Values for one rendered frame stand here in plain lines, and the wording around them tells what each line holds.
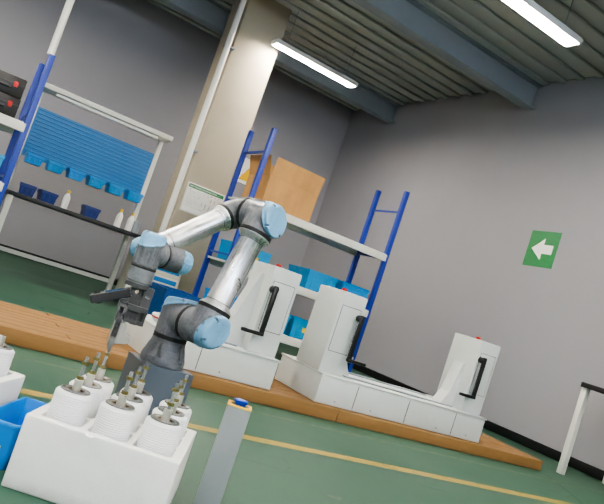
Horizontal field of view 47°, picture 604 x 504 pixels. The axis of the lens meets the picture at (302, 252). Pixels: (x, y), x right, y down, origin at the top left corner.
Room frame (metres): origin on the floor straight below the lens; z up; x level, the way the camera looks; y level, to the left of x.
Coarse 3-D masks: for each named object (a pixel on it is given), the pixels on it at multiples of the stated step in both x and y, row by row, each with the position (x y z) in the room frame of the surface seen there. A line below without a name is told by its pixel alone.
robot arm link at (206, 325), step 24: (240, 216) 2.33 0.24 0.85; (264, 216) 2.25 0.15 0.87; (240, 240) 2.28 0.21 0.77; (264, 240) 2.28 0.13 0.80; (240, 264) 2.26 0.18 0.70; (216, 288) 2.24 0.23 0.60; (240, 288) 2.29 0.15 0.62; (192, 312) 2.24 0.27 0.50; (216, 312) 2.21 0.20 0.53; (192, 336) 2.21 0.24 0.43; (216, 336) 2.21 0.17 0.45
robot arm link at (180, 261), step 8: (176, 248) 2.07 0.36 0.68; (176, 256) 2.05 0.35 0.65; (184, 256) 2.08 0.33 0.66; (192, 256) 2.11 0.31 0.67; (168, 264) 2.04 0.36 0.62; (176, 264) 2.06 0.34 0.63; (184, 264) 2.08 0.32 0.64; (192, 264) 2.10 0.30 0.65; (176, 272) 2.09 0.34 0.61; (184, 272) 2.10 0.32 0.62
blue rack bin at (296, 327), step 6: (294, 318) 7.26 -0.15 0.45; (300, 318) 7.85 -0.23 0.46; (288, 324) 7.35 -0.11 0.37; (294, 324) 7.28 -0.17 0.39; (300, 324) 7.31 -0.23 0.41; (306, 324) 7.34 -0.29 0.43; (288, 330) 7.32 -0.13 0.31; (294, 330) 7.30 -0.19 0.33; (300, 330) 7.33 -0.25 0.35; (294, 336) 7.31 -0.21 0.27; (300, 336) 7.34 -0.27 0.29
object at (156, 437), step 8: (144, 424) 1.75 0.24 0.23; (152, 424) 1.73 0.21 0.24; (160, 424) 1.73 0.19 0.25; (144, 432) 1.74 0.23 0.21; (152, 432) 1.73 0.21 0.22; (160, 432) 1.73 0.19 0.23; (168, 432) 1.73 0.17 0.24; (176, 432) 1.75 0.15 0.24; (144, 440) 1.74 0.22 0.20; (152, 440) 1.73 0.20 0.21; (160, 440) 1.73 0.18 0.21; (168, 440) 1.74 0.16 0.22; (176, 440) 1.76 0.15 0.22; (144, 448) 1.73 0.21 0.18; (152, 448) 1.73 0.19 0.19; (160, 448) 1.73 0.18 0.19; (168, 448) 1.74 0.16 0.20; (168, 456) 1.75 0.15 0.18
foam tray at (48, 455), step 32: (32, 416) 1.69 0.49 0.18; (32, 448) 1.69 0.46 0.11; (64, 448) 1.70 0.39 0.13; (96, 448) 1.70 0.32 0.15; (128, 448) 1.70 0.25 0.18; (32, 480) 1.69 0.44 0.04; (64, 480) 1.70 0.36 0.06; (96, 480) 1.70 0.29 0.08; (128, 480) 1.70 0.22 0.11; (160, 480) 1.70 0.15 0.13
